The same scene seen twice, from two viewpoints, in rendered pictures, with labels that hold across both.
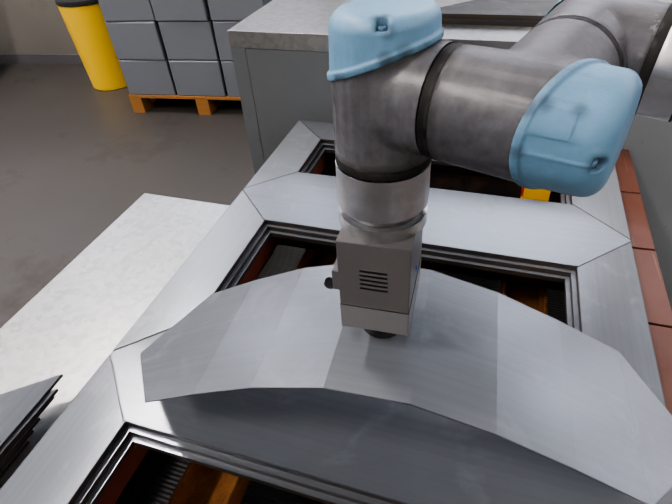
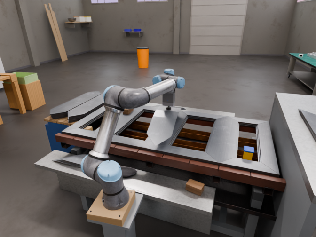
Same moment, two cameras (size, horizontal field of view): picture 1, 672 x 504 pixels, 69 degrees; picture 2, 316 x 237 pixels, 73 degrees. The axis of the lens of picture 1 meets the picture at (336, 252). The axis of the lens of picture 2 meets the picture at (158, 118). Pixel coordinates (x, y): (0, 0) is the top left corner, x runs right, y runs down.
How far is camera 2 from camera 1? 164 cm
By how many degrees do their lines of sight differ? 75
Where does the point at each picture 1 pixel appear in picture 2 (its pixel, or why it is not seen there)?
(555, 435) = (154, 122)
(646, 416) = (159, 137)
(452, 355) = (163, 113)
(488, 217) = (224, 143)
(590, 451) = (152, 126)
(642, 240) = (222, 168)
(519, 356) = (164, 120)
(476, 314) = (171, 115)
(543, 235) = (217, 150)
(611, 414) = (158, 131)
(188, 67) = not seen: outside the picture
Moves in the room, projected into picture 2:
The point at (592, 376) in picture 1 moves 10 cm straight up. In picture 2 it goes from (164, 130) to (164, 117)
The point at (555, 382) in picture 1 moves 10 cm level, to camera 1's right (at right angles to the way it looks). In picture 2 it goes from (161, 123) to (161, 130)
